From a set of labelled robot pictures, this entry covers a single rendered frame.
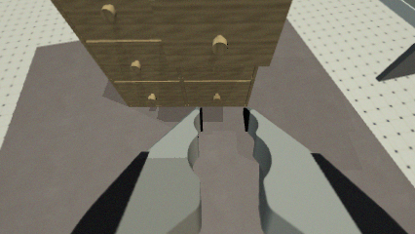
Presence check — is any wooden chest of drawers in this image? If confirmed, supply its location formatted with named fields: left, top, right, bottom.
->
left=51, top=0, right=259, bottom=107

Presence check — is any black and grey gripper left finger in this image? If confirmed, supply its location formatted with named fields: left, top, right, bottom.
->
left=70, top=106, right=203, bottom=234

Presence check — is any wooden drawer front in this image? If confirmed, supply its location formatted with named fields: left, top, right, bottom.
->
left=86, top=40, right=179, bottom=79
left=114, top=81, right=185, bottom=105
left=149, top=0, right=292, bottom=67
left=180, top=66, right=254, bottom=79
left=56, top=0, right=160, bottom=37
left=184, top=80, right=251, bottom=105

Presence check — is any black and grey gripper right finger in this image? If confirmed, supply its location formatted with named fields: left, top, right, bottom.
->
left=243, top=106, right=408, bottom=234

